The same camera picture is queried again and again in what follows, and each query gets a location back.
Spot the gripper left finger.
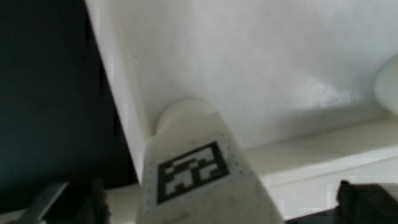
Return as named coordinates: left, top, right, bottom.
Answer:
left=16, top=179, right=110, bottom=224

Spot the white U-shaped obstacle fence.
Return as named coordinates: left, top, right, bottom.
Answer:
left=0, top=163, right=398, bottom=224

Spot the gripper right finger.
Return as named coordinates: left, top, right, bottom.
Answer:
left=283, top=179, right=398, bottom=224

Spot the white table leg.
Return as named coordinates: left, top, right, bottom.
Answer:
left=137, top=99, right=284, bottom=224

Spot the white square table top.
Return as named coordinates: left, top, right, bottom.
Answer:
left=84, top=0, right=398, bottom=182

